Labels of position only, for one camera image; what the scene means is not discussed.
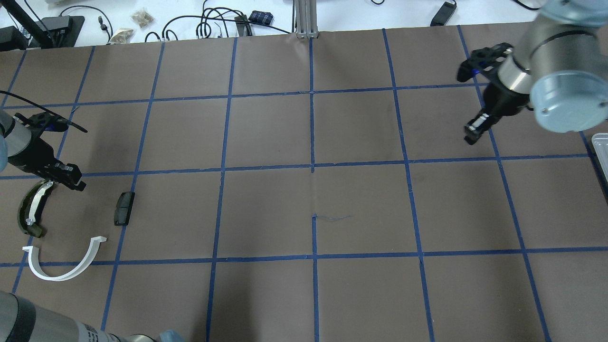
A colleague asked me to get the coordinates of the aluminium frame post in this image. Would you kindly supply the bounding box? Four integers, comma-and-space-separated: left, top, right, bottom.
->
293, 0, 319, 39

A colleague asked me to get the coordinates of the white curved plastic part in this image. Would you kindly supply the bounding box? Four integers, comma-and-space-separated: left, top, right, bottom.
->
22, 236, 108, 282

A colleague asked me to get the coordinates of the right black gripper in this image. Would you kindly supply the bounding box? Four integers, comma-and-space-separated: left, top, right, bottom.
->
463, 84, 530, 145

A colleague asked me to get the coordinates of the small black brake pad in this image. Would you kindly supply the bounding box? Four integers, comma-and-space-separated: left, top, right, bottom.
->
114, 192, 135, 227

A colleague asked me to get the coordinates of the silver metal tray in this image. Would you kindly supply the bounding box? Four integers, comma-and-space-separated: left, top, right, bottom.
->
591, 133, 608, 181

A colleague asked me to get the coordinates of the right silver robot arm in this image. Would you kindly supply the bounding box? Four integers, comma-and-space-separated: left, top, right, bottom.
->
456, 0, 608, 145

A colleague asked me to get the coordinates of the dark green brake shoe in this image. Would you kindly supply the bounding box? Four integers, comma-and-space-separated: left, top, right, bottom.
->
17, 180, 57, 238

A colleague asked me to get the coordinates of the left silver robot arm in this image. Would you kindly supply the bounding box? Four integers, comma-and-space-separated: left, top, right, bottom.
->
1, 110, 87, 192

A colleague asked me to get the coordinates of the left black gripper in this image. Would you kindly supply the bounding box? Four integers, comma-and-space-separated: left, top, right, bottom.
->
9, 138, 86, 192

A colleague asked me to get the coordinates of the black power adapter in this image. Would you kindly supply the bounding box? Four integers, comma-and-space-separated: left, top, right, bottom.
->
430, 0, 457, 27

